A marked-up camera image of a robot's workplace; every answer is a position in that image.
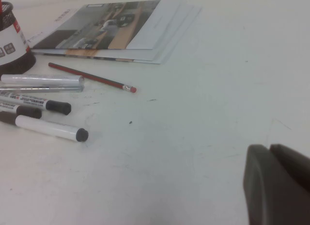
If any white brochure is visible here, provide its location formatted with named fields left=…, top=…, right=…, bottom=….
left=62, top=4, right=195, bottom=62
left=36, top=0, right=181, bottom=57
left=116, top=6, right=202, bottom=65

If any white pen tube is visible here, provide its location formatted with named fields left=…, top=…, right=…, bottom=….
left=0, top=74, right=85, bottom=85

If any office photo brochure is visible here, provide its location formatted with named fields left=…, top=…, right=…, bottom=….
left=30, top=0, right=162, bottom=51

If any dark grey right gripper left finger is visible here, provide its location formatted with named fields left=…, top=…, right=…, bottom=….
left=243, top=144, right=287, bottom=225

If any black mesh pen holder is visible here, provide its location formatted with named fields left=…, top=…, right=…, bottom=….
left=0, top=1, right=36, bottom=75

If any white marker with black cap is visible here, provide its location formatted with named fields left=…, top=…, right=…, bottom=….
left=0, top=112, right=89, bottom=143
left=0, top=91, right=72, bottom=115
left=0, top=101, right=43, bottom=119

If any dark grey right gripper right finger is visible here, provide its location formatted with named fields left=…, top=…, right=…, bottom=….
left=270, top=144, right=310, bottom=225

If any clear plastic pen box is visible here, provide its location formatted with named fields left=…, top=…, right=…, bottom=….
left=0, top=85, right=85, bottom=94

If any red pencil with eraser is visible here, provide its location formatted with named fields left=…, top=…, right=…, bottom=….
left=47, top=62, right=138, bottom=94

